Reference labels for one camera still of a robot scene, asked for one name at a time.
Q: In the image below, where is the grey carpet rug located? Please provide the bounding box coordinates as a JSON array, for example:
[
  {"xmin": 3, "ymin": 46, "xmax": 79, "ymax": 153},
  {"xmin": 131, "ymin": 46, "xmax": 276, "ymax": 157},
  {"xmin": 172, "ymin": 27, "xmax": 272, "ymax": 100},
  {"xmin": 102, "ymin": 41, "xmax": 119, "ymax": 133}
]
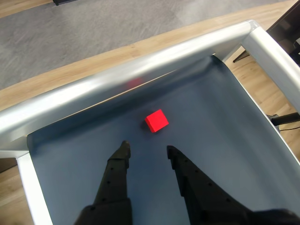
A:
[{"xmin": 0, "ymin": 0, "xmax": 291, "ymax": 91}]

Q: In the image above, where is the black chair leg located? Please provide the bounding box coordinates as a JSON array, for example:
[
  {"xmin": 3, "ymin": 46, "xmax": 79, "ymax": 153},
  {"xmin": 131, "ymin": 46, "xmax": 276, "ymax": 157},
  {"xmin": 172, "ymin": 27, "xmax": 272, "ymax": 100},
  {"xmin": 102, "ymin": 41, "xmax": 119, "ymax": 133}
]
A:
[{"xmin": 269, "ymin": 112, "xmax": 300, "ymax": 126}]

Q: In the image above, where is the black furniture piece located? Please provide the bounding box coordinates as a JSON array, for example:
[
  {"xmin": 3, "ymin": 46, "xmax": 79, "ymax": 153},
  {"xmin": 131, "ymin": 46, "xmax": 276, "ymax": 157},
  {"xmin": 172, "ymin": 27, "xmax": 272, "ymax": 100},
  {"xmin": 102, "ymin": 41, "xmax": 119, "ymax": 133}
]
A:
[{"xmin": 266, "ymin": 3, "xmax": 300, "ymax": 68}]

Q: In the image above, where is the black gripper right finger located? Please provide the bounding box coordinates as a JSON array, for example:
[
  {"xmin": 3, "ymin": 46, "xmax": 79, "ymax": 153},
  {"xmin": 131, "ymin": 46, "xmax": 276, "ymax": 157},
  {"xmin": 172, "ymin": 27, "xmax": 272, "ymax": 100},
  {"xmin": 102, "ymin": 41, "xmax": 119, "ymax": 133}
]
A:
[{"xmin": 166, "ymin": 145, "xmax": 258, "ymax": 225}]

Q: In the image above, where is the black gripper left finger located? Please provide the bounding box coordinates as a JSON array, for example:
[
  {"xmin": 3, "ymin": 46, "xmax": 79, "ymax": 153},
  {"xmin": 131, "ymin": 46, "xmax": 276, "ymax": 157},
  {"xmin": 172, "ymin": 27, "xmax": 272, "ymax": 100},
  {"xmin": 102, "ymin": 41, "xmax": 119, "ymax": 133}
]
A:
[{"xmin": 74, "ymin": 140, "xmax": 133, "ymax": 225}]

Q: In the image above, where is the red cube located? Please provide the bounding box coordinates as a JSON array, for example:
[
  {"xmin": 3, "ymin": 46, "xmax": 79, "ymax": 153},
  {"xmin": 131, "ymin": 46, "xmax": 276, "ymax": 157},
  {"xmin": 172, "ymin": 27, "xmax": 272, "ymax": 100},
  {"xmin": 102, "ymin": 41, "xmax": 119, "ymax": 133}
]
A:
[{"xmin": 144, "ymin": 109, "xmax": 169, "ymax": 134}]

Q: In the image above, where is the silver metal table frame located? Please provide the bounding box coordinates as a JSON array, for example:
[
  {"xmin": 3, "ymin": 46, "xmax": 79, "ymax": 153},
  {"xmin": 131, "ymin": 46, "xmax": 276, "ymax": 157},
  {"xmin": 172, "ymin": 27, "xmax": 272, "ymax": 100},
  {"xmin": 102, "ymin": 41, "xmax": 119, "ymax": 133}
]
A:
[{"xmin": 0, "ymin": 20, "xmax": 300, "ymax": 225}]

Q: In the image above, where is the dark blue-grey mat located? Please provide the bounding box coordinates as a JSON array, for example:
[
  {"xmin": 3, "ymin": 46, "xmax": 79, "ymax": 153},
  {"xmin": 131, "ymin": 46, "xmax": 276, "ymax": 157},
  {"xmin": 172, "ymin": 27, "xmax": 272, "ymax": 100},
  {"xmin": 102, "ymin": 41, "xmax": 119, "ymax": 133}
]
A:
[{"xmin": 27, "ymin": 55, "xmax": 300, "ymax": 225}]

